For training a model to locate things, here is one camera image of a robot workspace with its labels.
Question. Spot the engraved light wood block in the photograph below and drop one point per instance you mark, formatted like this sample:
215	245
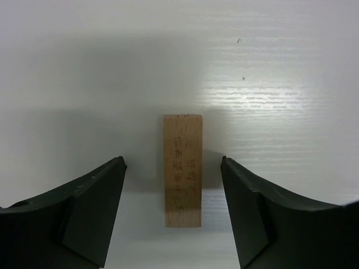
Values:
182	150

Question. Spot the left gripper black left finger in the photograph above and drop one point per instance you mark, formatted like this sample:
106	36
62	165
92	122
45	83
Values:
67	227

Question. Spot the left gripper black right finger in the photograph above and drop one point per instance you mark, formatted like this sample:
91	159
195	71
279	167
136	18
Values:
277	228

